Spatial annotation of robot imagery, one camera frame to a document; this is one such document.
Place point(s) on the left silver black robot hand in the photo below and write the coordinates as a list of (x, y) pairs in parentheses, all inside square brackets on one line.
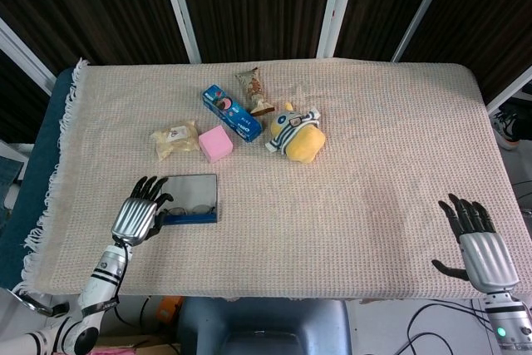
[(133, 220)]

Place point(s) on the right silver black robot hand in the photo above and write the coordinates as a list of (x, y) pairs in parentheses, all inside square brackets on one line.
[(488, 255)]

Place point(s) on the blue glasses case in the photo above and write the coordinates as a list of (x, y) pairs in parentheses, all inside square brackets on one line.
[(195, 190)]

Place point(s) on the wire-frame eyeglasses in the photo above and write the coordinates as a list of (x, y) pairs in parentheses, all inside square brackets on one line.
[(202, 208)]

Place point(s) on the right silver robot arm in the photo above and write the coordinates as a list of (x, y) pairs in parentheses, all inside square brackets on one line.
[(505, 317)]

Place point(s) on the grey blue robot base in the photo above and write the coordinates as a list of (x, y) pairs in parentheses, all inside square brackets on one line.
[(266, 321)]

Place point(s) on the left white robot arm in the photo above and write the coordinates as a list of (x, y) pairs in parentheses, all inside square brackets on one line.
[(101, 276)]

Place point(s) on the yellow plush toy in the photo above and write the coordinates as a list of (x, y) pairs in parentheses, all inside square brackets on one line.
[(305, 143)]

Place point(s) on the pale yellow snack bag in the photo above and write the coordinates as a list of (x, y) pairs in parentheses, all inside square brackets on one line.
[(174, 143)]

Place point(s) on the orange object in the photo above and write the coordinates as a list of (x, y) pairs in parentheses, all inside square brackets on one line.
[(170, 307)]

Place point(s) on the pink cube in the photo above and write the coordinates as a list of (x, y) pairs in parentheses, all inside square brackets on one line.
[(215, 144)]

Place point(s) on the black white sneaker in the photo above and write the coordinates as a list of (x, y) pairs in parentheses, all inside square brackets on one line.
[(509, 130)]

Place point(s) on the metal clamp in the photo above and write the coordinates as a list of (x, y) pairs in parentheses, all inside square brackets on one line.
[(41, 309)]

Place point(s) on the cardboard box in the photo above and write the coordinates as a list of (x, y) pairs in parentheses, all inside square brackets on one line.
[(158, 348)]

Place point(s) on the blue Oreo cookie box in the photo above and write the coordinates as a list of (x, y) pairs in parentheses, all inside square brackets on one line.
[(232, 116)]

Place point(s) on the beige woven fringed tablecloth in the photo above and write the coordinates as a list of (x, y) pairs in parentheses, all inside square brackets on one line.
[(332, 205)]

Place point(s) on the brown snack bar wrapper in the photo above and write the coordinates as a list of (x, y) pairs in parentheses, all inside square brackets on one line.
[(251, 89)]

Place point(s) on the white partition frame post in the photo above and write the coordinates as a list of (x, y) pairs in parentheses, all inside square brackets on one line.
[(424, 10), (334, 6), (178, 6), (509, 95), (25, 55)]

